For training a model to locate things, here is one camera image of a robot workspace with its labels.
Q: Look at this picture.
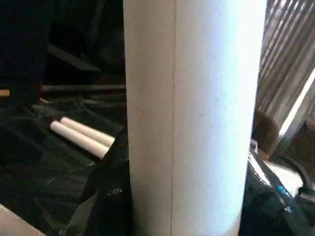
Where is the brown woven chair back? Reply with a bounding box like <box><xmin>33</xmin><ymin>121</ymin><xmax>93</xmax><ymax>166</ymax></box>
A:
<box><xmin>252</xmin><ymin>110</ymin><xmax>281</xmax><ymax>160</ymax></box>

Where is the grey window blind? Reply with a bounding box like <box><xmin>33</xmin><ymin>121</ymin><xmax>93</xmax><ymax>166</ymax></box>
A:
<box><xmin>255</xmin><ymin>0</ymin><xmax>315</xmax><ymax>138</ymax></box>

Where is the black work mat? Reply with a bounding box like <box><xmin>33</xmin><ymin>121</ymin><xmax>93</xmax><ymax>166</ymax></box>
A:
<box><xmin>0</xmin><ymin>83</ymin><xmax>131</xmax><ymax>236</ymax></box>

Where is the black box with gold label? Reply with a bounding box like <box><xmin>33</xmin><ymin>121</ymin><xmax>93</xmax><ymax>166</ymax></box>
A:
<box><xmin>0</xmin><ymin>0</ymin><xmax>49</xmax><ymax>104</ymax></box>

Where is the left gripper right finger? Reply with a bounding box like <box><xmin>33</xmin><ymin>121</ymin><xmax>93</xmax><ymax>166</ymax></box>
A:
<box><xmin>240</xmin><ymin>147</ymin><xmax>315</xmax><ymax>236</ymax></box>

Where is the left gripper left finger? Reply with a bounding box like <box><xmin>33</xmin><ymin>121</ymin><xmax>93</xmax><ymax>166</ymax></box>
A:
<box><xmin>78</xmin><ymin>130</ymin><xmax>135</xmax><ymax>236</ymax></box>

